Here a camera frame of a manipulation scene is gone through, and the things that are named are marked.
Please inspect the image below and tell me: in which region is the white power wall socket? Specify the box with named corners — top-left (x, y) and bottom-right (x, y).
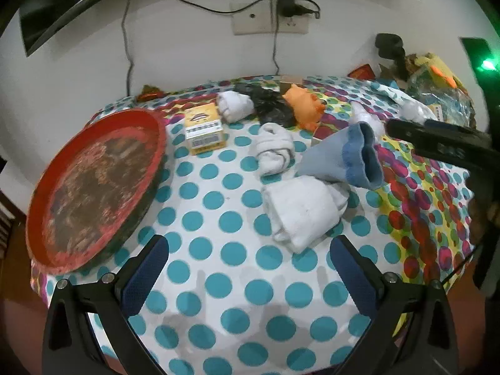
top-left (271, 0), bottom-right (309, 34)

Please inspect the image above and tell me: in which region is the black adapter cable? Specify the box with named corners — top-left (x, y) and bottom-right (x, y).
top-left (272, 17), bottom-right (281, 76)

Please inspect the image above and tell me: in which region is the small yellow box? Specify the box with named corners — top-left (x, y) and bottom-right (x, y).
top-left (427, 103), bottom-right (448, 122)

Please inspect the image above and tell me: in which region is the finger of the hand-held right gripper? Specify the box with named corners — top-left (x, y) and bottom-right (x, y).
top-left (386, 118), bottom-right (491, 173)

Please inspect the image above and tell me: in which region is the red packet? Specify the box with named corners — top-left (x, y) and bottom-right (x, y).
top-left (347, 64), bottom-right (376, 81)

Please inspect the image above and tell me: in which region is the large white sock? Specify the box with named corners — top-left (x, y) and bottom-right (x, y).
top-left (261, 177), bottom-right (352, 253)

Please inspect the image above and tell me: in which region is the blue sock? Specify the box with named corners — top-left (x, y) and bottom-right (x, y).
top-left (296, 122), bottom-right (385, 190)

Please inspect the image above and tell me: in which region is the black plug with cable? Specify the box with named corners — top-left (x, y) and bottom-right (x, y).
top-left (291, 0), bottom-right (322, 19)

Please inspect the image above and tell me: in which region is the red candy wrapper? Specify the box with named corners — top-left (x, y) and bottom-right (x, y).
top-left (137, 84), bottom-right (161, 100)

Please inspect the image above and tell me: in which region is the yellow knitted toy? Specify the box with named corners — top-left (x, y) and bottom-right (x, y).
top-left (414, 52), bottom-right (465, 90)

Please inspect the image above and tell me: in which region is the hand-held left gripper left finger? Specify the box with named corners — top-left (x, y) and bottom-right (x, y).
top-left (42, 234), bottom-right (170, 375)

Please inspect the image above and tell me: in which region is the clear plastic bag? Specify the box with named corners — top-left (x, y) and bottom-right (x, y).
top-left (408, 66), bottom-right (477, 129)

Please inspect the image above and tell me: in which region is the brown wooden cabinet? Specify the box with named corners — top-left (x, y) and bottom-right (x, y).
top-left (0, 156), bottom-right (28, 266)

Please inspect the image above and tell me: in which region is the brown cardboard piece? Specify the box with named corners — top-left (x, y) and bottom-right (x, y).
top-left (381, 64), bottom-right (409, 87)

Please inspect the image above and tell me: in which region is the brown cardboard box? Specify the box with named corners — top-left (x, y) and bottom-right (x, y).
top-left (279, 74), bottom-right (304, 95)

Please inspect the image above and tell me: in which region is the orange plush toy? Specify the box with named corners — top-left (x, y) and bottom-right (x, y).
top-left (282, 85), bottom-right (327, 130)

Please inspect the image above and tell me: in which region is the yellow medicine box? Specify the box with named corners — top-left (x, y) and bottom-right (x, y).
top-left (183, 103), bottom-right (227, 157)

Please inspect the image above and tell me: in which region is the black clamp stand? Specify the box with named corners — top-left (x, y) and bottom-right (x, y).
top-left (375, 33), bottom-right (409, 79)

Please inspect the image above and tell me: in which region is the crumpled white plastic bag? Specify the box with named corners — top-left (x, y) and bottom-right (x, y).
top-left (391, 90), bottom-right (436, 123)

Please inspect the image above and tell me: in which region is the thin black hanging cable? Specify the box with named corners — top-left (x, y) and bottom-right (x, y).
top-left (122, 0), bottom-right (135, 94)

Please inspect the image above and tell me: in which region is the red round tray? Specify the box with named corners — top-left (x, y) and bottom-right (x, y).
top-left (25, 109), bottom-right (168, 276)

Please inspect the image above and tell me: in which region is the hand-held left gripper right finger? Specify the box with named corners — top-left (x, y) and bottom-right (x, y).
top-left (329, 235), bottom-right (459, 375)

